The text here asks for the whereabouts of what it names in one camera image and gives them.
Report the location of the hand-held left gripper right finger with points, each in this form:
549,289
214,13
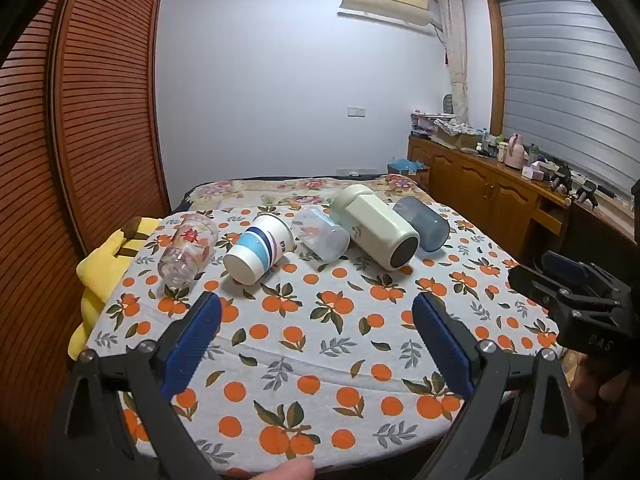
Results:
445,345

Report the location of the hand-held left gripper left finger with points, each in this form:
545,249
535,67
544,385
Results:
192,345

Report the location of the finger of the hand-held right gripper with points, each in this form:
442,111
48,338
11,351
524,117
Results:
565,265
535,285

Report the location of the clear glass cup red print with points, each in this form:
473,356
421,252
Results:
187,252

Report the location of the white cup blue stripes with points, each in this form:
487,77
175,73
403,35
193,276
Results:
255,255

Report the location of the translucent blue-grey cup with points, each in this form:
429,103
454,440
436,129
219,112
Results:
430,230

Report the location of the pale green thermos cup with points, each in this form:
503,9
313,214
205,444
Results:
370,225

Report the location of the clear plastic cup floral print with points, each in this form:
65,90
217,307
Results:
320,232

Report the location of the person's right hand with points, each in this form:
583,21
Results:
607,385

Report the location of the person's left hand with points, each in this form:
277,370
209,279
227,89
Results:
285,471

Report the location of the black clamp tools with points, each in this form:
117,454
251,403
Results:
575,185

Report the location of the white pink tissue box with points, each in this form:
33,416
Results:
532,171

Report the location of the wooden cabinet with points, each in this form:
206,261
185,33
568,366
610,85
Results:
480,180

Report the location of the yellow plush toy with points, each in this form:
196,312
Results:
100,270

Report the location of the pink jug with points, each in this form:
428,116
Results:
514,152

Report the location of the orange fruit print bedsheet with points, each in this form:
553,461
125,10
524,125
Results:
320,320

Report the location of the cardboard box with patterned cloth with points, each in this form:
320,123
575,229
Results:
455,132

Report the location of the blue plastic bag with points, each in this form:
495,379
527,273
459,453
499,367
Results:
405,165

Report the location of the floral blanket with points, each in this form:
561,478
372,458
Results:
280,190

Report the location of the grey window blind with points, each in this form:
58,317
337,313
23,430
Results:
565,85

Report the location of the pink storage boxes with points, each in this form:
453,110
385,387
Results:
422,122

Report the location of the black oval fan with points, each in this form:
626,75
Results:
448,104

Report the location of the patterned white curtain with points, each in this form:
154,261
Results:
456,60

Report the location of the wooden louvered wardrobe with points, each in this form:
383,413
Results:
100,110

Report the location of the wall socket strip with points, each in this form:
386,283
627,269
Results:
357,171

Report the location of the white wall switch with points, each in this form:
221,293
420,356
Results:
356,110

